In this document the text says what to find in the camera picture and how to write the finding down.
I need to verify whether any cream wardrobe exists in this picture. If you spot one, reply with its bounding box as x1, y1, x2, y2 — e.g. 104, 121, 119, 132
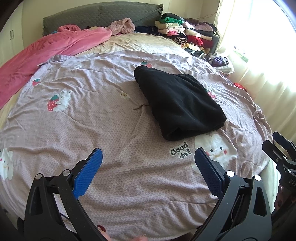
1, 3, 24, 66

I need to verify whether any red plastic bag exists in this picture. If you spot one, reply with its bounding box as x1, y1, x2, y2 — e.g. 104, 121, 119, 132
234, 82, 246, 91

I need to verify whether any white bag of clothes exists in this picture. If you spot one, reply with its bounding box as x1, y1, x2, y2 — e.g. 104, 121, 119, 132
200, 53, 234, 74

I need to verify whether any lilac strawberry print duvet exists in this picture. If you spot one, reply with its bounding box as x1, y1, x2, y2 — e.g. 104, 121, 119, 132
1, 51, 272, 240

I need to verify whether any grey padded headboard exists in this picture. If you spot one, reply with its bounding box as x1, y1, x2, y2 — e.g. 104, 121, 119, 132
43, 1, 164, 36

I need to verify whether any pile of folded clothes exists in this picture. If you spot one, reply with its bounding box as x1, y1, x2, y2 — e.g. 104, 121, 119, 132
155, 13, 220, 54

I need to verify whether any dark navy garment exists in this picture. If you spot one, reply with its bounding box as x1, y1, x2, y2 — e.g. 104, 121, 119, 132
134, 26, 160, 36

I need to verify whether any right hand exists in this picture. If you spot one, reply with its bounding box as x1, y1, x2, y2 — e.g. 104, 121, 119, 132
274, 184, 295, 210

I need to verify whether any dusty pink fluffy garment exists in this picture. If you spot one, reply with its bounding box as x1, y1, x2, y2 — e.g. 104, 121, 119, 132
105, 18, 135, 36

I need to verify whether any pink fleece blanket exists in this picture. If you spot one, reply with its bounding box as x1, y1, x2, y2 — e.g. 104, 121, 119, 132
1, 25, 112, 107

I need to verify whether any black orange IKISS sweater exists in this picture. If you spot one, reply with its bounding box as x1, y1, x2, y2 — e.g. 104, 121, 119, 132
134, 65, 227, 141

